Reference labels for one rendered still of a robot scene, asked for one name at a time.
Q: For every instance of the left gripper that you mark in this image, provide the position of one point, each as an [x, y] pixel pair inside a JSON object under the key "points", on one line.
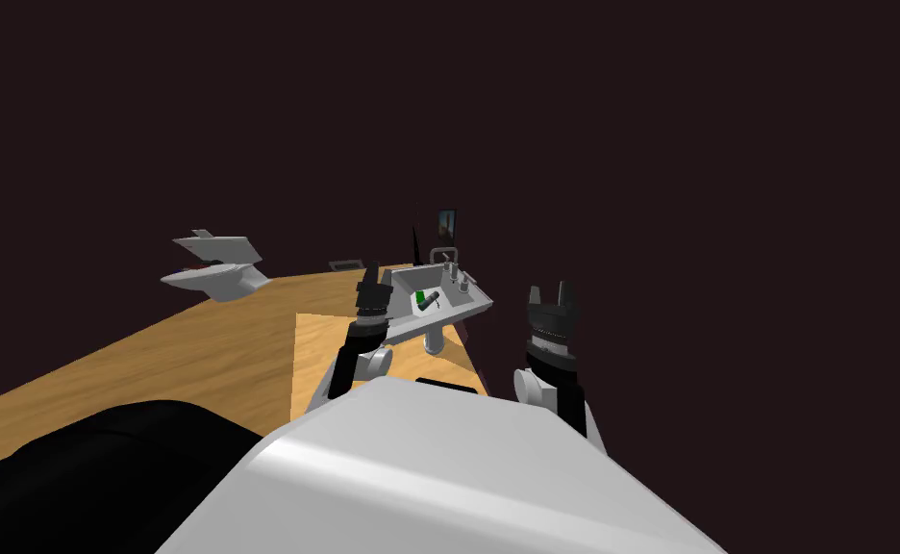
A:
{"points": [[374, 300]]}

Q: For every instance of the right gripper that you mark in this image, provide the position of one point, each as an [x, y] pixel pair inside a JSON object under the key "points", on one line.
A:
{"points": [[552, 327]]}

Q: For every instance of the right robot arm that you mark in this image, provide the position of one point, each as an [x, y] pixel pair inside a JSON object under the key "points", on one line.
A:
{"points": [[554, 385]]}

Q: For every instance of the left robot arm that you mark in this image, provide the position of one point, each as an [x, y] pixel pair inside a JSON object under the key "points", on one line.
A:
{"points": [[96, 477]]}

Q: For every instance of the dark grey floor vent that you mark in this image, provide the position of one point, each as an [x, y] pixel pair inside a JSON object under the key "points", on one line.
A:
{"points": [[346, 265]]}

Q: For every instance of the dark grey cylinder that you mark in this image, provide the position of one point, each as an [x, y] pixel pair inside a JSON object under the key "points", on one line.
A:
{"points": [[429, 300]]}

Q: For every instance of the white toilet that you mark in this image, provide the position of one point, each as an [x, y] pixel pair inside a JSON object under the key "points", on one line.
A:
{"points": [[215, 273]]}

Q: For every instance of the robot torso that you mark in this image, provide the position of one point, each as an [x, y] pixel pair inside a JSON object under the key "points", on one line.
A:
{"points": [[434, 477]]}

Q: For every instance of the dark framed wall picture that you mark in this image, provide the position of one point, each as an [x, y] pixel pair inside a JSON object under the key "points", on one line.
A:
{"points": [[447, 228]]}

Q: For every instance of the white wall sink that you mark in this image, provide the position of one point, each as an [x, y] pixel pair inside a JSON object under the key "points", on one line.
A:
{"points": [[458, 308]]}

